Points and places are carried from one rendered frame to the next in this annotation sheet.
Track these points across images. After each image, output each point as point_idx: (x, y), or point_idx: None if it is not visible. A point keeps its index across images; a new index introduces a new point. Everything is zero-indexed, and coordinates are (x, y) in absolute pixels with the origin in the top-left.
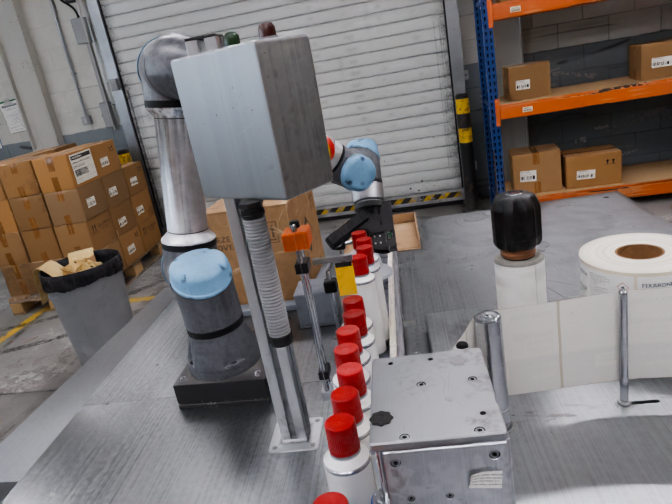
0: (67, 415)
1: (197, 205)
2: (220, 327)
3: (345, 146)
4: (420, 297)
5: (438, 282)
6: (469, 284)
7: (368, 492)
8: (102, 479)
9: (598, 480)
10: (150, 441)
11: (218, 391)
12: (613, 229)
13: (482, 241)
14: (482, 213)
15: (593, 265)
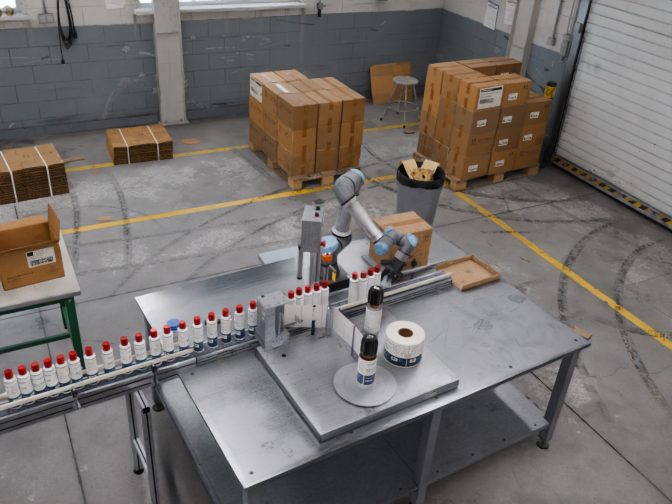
0: (292, 255)
1: (343, 224)
2: (322, 263)
3: (382, 237)
4: (410, 304)
5: (427, 305)
6: (430, 314)
7: None
8: (275, 278)
9: (317, 353)
10: (293, 278)
11: None
12: (520, 347)
13: (481, 308)
14: (524, 299)
15: (389, 324)
